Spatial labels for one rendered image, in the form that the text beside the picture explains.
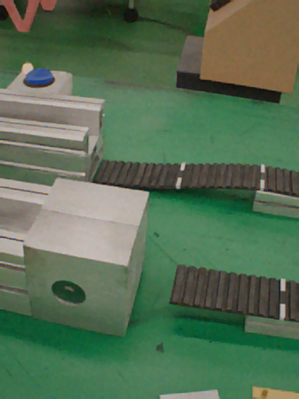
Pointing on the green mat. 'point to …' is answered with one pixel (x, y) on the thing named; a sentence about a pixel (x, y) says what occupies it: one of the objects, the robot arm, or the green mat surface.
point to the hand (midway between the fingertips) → (36, 14)
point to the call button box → (60, 85)
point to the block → (86, 256)
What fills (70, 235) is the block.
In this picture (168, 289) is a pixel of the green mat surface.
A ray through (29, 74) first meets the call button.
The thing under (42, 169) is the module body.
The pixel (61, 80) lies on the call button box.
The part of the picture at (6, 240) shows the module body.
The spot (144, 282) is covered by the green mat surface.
